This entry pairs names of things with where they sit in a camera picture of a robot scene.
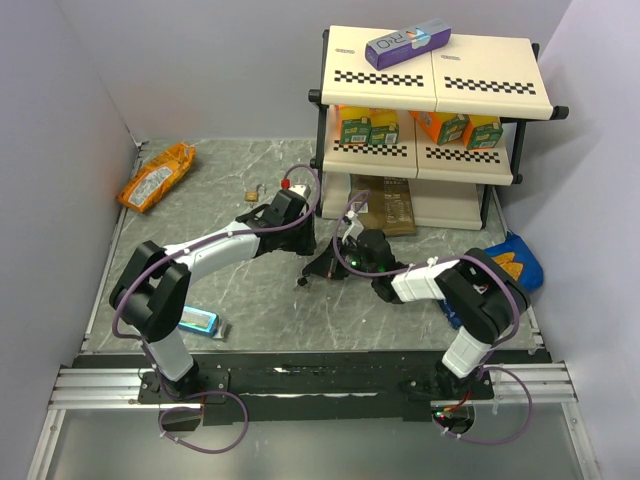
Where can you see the beige three-tier shelf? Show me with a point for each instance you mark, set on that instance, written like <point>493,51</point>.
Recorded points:
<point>450,186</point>

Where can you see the green orange carton right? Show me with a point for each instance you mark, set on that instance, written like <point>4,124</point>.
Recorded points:
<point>482,132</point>

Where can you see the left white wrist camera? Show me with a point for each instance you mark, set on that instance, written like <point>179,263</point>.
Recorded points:
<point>302,190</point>

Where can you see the blue snack bar packet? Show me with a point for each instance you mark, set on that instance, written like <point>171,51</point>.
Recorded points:
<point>203,323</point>

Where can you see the purple rectangular box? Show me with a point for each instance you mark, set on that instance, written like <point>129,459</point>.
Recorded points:
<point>405,44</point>

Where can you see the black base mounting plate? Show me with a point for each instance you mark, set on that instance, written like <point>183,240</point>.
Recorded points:
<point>316,386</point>

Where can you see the orange green carton tilted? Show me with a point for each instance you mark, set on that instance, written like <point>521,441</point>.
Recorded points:
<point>441,127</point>

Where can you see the brass padlock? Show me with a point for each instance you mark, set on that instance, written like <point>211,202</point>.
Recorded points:
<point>253,195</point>

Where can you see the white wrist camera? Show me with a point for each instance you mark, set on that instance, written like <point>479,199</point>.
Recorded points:
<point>353,227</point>
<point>302,190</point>

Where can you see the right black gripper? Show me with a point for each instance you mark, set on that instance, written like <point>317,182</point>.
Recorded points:
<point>327,265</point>

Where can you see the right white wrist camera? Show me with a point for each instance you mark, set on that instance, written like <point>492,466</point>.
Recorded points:
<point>353,227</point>

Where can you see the green yellow carton left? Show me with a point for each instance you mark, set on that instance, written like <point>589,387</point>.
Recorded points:
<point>355,125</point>

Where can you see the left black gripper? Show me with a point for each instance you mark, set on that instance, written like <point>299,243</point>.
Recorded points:
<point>307,242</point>

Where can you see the green yellow carton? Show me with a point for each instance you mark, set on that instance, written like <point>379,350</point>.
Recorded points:
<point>384,127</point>
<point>355,125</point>

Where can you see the orange snack bag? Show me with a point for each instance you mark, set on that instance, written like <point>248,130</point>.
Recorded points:
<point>153,180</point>

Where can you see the brown coffee bag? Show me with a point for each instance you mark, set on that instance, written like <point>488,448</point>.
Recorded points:
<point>389,206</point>

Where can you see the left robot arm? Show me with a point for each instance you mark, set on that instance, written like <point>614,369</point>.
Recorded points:
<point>151,292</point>

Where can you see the blue Doritos chip bag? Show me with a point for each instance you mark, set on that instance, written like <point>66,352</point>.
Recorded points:
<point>517,260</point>

